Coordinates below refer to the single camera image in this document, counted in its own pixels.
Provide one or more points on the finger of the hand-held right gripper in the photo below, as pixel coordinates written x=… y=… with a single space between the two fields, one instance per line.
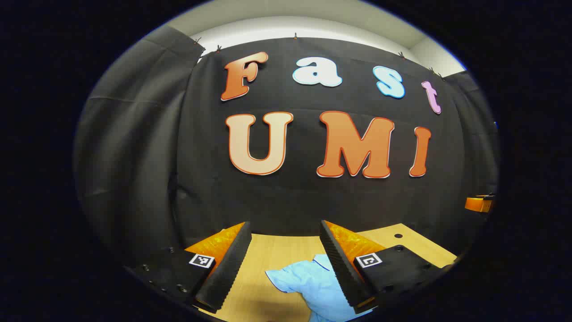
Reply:
x=477 y=204

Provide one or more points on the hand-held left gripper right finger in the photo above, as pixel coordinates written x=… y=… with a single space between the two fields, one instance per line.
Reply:
x=342 y=268

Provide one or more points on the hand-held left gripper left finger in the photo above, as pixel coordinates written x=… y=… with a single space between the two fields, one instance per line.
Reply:
x=228 y=268

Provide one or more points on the light blue T-shirt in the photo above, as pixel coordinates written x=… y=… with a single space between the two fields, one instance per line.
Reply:
x=308 y=284

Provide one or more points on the black backdrop cloth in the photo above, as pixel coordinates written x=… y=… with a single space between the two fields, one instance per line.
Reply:
x=304 y=197

